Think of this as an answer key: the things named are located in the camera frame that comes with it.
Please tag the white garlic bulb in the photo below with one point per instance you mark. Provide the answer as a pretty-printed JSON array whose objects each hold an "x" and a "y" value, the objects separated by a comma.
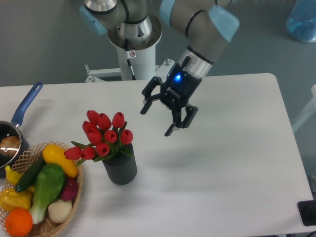
[{"x": 59, "y": 210}]

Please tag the brown bread roll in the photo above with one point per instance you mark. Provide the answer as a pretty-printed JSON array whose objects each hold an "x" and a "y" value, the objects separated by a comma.
[{"x": 9, "y": 146}]

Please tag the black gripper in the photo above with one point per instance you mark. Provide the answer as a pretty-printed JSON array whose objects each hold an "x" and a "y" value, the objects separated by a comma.
[{"x": 175, "y": 93}]

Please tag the orange fruit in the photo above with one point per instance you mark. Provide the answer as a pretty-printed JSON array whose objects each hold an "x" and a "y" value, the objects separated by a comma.
[{"x": 19, "y": 222}]

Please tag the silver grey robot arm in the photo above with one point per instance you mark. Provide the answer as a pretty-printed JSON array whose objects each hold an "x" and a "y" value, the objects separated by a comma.
[{"x": 135, "y": 32}]

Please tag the yellow squash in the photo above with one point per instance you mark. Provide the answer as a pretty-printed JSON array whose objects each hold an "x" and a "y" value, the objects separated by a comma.
[{"x": 55, "y": 154}]

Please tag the purple red onion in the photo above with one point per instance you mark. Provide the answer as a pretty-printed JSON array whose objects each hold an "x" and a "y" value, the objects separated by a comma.
[{"x": 70, "y": 189}]

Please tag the black device at edge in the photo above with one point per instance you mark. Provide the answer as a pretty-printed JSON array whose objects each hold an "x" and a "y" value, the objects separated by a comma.
[{"x": 307, "y": 210}]

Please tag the blue translucent container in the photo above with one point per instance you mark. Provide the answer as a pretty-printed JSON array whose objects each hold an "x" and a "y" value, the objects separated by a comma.
[{"x": 301, "y": 23}]

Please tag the dark grey ribbed vase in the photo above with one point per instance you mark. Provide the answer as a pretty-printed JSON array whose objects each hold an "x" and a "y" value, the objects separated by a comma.
[{"x": 121, "y": 169}]

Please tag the green bok choy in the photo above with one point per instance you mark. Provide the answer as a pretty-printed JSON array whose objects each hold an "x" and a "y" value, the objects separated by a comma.
[{"x": 48, "y": 186}]

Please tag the green cucumber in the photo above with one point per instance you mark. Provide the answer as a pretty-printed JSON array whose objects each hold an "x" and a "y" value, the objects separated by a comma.
[{"x": 30, "y": 175}]

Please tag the white frame at right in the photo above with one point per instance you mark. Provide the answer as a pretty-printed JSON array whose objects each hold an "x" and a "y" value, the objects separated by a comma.
[{"x": 306, "y": 112}]

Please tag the red tulip bouquet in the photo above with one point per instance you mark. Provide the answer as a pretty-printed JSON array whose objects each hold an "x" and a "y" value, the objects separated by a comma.
[{"x": 108, "y": 138}]

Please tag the yellow bell pepper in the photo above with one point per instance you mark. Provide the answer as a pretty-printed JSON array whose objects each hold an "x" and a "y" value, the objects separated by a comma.
[{"x": 11, "y": 200}]

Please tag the yellow banana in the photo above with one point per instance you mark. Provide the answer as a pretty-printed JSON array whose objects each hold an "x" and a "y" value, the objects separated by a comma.
[{"x": 12, "y": 177}]

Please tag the blue handled saucepan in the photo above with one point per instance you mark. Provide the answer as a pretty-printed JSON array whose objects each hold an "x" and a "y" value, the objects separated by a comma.
[{"x": 11, "y": 128}]

